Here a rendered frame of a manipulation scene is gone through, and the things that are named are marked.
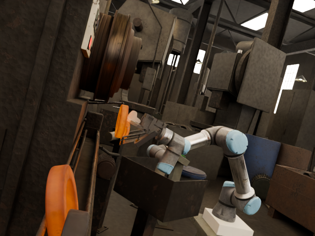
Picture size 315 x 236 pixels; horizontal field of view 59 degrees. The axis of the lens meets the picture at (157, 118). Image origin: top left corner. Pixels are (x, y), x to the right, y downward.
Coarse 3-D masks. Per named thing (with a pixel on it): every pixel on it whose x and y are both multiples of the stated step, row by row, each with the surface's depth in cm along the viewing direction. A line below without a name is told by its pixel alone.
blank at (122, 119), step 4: (120, 108) 129; (124, 108) 126; (120, 112) 124; (124, 112) 124; (120, 116) 123; (124, 116) 123; (120, 120) 123; (124, 120) 123; (116, 124) 135; (120, 124) 123; (124, 124) 123; (116, 128) 129; (120, 128) 123; (124, 128) 124; (116, 132) 125; (120, 132) 124; (116, 136) 127; (120, 136) 127
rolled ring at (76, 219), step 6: (72, 210) 43; (78, 210) 44; (72, 216) 41; (78, 216) 42; (84, 216) 42; (66, 222) 40; (72, 222) 40; (78, 222) 40; (84, 222) 41; (66, 228) 38; (72, 228) 39; (78, 228) 39; (84, 228) 39; (66, 234) 38; (72, 234) 38; (78, 234) 38; (84, 234) 39
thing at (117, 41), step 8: (120, 16) 133; (128, 16) 134; (120, 24) 128; (128, 24) 129; (112, 32) 125; (120, 32) 126; (112, 40) 124; (120, 40) 125; (112, 48) 124; (120, 48) 125; (112, 56) 125; (120, 56) 124; (104, 64) 125; (112, 64) 125; (104, 72) 127; (112, 72) 127; (104, 80) 129; (112, 80) 128; (104, 88) 132; (96, 96) 140; (104, 96) 138
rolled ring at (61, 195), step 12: (60, 168) 58; (48, 180) 54; (60, 180) 54; (72, 180) 64; (48, 192) 52; (60, 192) 52; (72, 192) 66; (48, 204) 51; (60, 204) 52; (72, 204) 66; (48, 216) 51; (60, 216) 51; (48, 228) 51; (60, 228) 51
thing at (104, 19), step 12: (108, 24) 129; (96, 36) 125; (108, 36) 127; (96, 48) 125; (84, 60) 126; (96, 60) 126; (84, 72) 129; (96, 72) 129; (84, 84) 135; (96, 84) 134
